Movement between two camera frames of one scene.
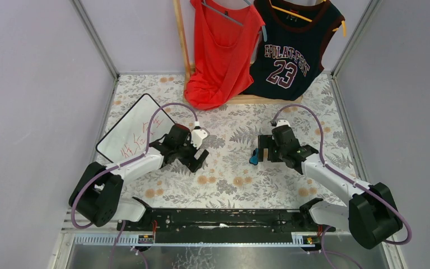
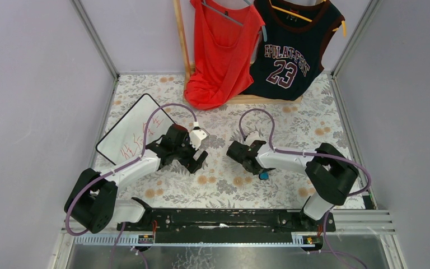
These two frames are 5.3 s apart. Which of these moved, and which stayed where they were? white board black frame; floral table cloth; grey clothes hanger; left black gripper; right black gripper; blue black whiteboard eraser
Moved: right black gripper; blue black whiteboard eraser
Stayed: floral table cloth; grey clothes hanger; white board black frame; left black gripper
